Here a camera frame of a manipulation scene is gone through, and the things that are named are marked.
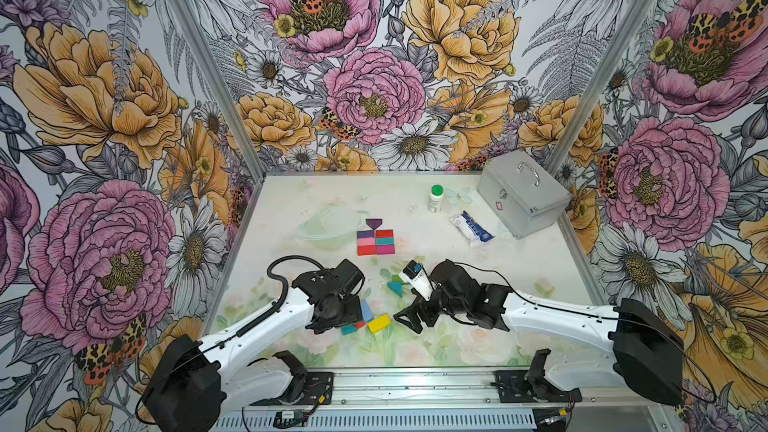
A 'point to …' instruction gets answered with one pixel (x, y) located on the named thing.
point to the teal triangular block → (397, 287)
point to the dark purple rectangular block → (364, 234)
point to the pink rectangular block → (368, 241)
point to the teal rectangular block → (385, 240)
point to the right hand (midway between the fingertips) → (409, 310)
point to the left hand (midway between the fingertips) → (342, 328)
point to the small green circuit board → (289, 418)
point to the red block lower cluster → (360, 324)
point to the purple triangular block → (374, 222)
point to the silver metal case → (520, 194)
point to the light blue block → (367, 312)
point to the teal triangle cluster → (348, 330)
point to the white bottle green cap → (435, 198)
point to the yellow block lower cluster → (380, 323)
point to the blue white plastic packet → (471, 227)
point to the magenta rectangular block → (385, 249)
